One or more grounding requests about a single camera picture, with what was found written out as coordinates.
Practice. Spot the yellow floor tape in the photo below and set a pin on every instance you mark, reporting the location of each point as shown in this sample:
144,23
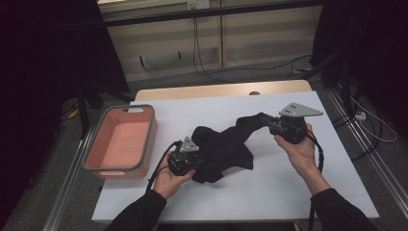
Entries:
73,113
303,70

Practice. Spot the black sleeveless vest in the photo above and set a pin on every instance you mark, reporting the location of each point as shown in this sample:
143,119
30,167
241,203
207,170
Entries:
224,147

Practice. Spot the pink basket with grey rim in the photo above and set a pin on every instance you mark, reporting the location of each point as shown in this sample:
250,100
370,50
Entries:
96,154

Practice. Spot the aluminium floor rail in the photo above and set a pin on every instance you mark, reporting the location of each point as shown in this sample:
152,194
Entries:
64,192
385,173

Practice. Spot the person's left hand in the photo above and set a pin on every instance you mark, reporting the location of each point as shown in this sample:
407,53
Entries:
170,184

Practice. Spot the black horizontal bar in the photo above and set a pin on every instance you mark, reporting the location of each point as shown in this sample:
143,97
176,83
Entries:
208,12

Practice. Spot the black tripod stand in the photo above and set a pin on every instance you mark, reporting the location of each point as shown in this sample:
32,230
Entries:
84,115

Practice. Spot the wide black curtain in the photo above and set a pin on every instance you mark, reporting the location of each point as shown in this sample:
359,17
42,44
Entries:
38,64

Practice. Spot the black metal stand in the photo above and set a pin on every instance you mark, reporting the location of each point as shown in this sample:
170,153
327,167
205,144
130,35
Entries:
345,86

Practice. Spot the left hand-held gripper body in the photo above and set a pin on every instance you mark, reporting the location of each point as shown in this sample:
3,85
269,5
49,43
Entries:
186,160

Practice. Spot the narrow black curtain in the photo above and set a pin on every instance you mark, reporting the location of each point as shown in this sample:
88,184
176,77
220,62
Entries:
378,48

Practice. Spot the person's right hand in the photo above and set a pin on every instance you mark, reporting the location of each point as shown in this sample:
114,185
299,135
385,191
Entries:
301,154

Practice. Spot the small black cabinet bracket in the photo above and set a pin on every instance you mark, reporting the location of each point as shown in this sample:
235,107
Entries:
141,62
179,55

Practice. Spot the white power strip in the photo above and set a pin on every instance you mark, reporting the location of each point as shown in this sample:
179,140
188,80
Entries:
360,115

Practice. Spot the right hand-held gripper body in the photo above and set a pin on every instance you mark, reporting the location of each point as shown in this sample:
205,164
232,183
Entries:
292,126

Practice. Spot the white table cover sheet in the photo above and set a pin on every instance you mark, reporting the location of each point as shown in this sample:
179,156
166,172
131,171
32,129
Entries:
224,199

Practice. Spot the beige cabinet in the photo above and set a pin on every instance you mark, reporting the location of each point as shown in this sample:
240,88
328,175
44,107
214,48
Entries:
263,35

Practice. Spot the light wooden table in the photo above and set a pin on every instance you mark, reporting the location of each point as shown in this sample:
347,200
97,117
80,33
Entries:
208,91

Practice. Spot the white wall socket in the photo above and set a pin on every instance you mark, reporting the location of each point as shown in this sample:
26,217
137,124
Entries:
198,4

